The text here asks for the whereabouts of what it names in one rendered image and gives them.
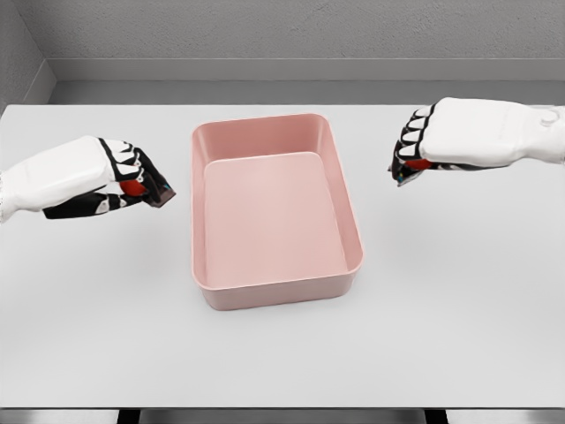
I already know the industrial switch with red button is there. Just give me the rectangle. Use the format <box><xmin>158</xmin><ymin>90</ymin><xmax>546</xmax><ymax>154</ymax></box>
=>
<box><xmin>388</xmin><ymin>157</ymin><xmax>434</xmax><ymax>188</ymax></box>
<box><xmin>119</xmin><ymin>170</ymin><xmax>177</xmax><ymax>209</ymax></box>

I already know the pink plastic basket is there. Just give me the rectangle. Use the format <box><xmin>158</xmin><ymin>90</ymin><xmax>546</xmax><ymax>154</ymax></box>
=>
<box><xmin>190</xmin><ymin>112</ymin><xmax>365</xmax><ymax>313</ymax></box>

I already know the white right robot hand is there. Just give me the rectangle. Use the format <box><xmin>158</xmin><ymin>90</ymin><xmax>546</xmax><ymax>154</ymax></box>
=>
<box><xmin>388</xmin><ymin>96</ymin><xmax>529</xmax><ymax>183</ymax></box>

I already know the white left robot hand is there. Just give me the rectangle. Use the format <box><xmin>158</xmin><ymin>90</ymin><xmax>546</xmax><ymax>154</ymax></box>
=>
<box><xmin>24</xmin><ymin>134</ymin><xmax>172</xmax><ymax>221</ymax></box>

